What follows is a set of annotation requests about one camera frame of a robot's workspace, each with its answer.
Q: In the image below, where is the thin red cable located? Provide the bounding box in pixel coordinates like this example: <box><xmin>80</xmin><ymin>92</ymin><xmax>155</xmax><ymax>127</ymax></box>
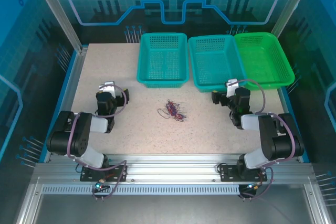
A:
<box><xmin>164</xmin><ymin>100</ymin><xmax>187</xmax><ymax>121</ymax></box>

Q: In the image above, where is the thin dark blue cable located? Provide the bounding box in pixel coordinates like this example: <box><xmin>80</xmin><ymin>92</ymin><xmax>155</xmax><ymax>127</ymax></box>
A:
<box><xmin>165</xmin><ymin>100</ymin><xmax>182</xmax><ymax>119</ymax></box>

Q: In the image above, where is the thin purple cable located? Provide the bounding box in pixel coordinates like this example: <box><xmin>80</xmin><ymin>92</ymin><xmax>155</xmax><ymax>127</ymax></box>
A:
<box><xmin>157</xmin><ymin>100</ymin><xmax>185</xmax><ymax>122</ymax></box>

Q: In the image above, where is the teal plastic basket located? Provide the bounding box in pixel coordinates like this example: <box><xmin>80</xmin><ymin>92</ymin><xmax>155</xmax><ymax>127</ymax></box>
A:
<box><xmin>136</xmin><ymin>33</ymin><xmax>190</xmax><ymax>89</ymax></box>
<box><xmin>187</xmin><ymin>35</ymin><xmax>247</xmax><ymax>93</ymax></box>

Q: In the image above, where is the green plastic basket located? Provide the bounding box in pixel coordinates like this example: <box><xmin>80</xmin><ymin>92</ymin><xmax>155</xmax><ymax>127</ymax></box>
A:
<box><xmin>233</xmin><ymin>31</ymin><xmax>296</xmax><ymax>91</ymax></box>

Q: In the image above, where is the small LED control board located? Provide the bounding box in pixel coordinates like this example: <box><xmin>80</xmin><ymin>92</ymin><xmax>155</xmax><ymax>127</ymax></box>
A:
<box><xmin>91</xmin><ymin>179</ymin><xmax>110</xmax><ymax>194</ymax></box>
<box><xmin>240</xmin><ymin>182</ymin><xmax>263</xmax><ymax>194</ymax></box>

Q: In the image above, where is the grey metal shelf panel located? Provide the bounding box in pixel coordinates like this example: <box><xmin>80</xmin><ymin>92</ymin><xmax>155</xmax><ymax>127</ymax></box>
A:
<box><xmin>33</xmin><ymin>194</ymin><xmax>317</xmax><ymax>224</ymax></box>

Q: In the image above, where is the right wrist camera, white mount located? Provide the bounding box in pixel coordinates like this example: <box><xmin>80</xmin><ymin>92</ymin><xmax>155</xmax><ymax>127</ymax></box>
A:
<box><xmin>225</xmin><ymin>78</ymin><xmax>240</xmax><ymax>98</ymax></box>

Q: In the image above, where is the wrist camera, white mount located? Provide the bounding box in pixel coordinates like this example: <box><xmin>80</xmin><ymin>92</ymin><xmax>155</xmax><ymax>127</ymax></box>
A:
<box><xmin>99</xmin><ymin>81</ymin><xmax>118</xmax><ymax>99</ymax></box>
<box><xmin>225</xmin><ymin>78</ymin><xmax>240</xmax><ymax>98</ymax></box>

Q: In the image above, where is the left wrist camera, white mount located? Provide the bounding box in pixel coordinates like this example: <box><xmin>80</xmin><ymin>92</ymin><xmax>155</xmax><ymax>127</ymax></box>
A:
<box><xmin>99</xmin><ymin>81</ymin><xmax>118</xmax><ymax>99</ymax></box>

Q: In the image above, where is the left arm purple harness cable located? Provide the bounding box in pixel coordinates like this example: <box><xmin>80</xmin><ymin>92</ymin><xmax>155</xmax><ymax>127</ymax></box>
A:
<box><xmin>67</xmin><ymin>83</ymin><xmax>129</xmax><ymax>201</ymax></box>

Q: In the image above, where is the arm purple harness cable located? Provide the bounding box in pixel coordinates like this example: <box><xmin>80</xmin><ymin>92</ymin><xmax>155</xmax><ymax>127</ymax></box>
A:
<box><xmin>67</xmin><ymin>83</ymin><xmax>129</xmax><ymax>201</ymax></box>
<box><xmin>227</xmin><ymin>79</ymin><xmax>298</xmax><ymax>201</ymax></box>

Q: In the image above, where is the right arm purple harness cable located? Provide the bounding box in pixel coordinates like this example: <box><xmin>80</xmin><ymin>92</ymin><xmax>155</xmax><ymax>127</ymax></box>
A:
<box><xmin>227</xmin><ymin>79</ymin><xmax>298</xmax><ymax>201</ymax></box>

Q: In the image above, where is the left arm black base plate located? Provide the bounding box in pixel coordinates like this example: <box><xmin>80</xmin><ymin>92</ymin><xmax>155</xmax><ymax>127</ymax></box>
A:
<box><xmin>79</xmin><ymin>164</ymin><xmax>129</xmax><ymax>183</ymax></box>

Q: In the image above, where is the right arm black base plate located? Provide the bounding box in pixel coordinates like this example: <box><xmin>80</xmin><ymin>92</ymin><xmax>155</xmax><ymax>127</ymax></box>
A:
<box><xmin>218</xmin><ymin>164</ymin><xmax>268</xmax><ymax>183</ymax></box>

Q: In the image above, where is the aluminium mounting rail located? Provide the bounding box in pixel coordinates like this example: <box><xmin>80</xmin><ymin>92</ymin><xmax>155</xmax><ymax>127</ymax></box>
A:
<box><xmin>33</xmin><ymin>153</ymin><xmax>316</xmax><ymax>183</ymax></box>

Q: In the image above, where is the slotted grey cable duct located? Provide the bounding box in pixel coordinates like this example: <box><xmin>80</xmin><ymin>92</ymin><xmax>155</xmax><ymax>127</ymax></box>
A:
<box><xmin>41</xmin><ymin>185</ymin><xmax>241</xmax><ymax>194</ymax></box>

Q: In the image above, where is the aluminium frame post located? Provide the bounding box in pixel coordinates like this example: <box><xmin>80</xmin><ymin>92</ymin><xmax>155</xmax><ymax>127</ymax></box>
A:
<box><xmin>270</xmin><ymin>0</ymin><xmax>318</xmax><ymax>39</ymax></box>
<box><xmin>29</xmin><ymin>0</ymin><xmax>89</xmax><ymax>55</ymax></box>

